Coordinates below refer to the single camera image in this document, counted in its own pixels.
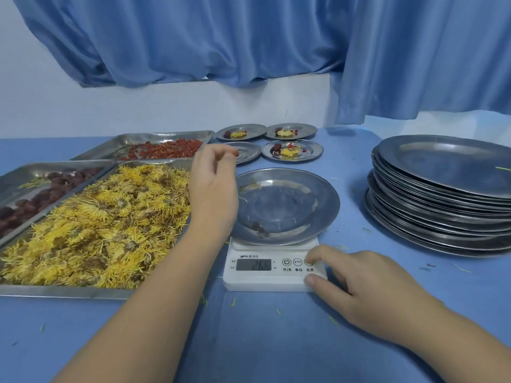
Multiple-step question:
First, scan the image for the person's left hand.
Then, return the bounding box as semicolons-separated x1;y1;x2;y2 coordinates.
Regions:
187;143;240;246

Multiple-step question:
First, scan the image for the person's right hand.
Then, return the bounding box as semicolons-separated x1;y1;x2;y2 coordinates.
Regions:
304;245;444;347

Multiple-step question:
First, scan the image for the round steel plate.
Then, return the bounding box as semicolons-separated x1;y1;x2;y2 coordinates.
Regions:
215;123;267;141
261;139;324;163
230;168;341;247
223;141;262;165
265;123;318;140

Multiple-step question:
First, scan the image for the white digital kitchen scale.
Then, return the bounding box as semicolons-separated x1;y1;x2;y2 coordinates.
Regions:
222;235;328;293

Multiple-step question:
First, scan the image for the stack of steel plates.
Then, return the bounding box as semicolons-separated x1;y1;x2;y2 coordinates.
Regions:
363;134;511;259

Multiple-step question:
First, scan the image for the pile of yellow chrysanthemums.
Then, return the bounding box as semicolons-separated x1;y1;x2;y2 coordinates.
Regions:
0;163;192;290

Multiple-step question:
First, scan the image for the person's left forearm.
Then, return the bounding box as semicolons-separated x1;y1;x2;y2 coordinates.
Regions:
52;231;228;383

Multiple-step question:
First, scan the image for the blue tablecloth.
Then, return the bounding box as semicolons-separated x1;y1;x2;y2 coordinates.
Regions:
0;126;511;383

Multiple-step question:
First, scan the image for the rectangular steel tray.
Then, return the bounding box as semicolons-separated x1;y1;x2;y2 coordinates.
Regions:
0;158;200;301
71;130;216;161
0;160;119;246

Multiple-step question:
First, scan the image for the wide blue curtain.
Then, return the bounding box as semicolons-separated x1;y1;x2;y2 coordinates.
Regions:
10;0;360;89

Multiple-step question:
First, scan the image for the narrow blue curtain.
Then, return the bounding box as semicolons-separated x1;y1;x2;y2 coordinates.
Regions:
331;0;511;126

